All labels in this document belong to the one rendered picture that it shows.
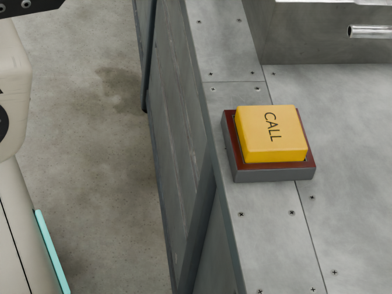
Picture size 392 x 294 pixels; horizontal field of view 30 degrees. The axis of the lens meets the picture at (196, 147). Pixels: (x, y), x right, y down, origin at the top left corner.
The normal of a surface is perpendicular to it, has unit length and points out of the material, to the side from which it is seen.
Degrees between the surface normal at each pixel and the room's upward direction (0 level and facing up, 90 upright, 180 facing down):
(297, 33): 90
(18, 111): 90
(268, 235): 0
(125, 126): 0
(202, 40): 0
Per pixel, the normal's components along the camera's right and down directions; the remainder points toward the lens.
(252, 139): 0.12, -0.65
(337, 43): 0.15, 0.76
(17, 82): 0.40, 0.72
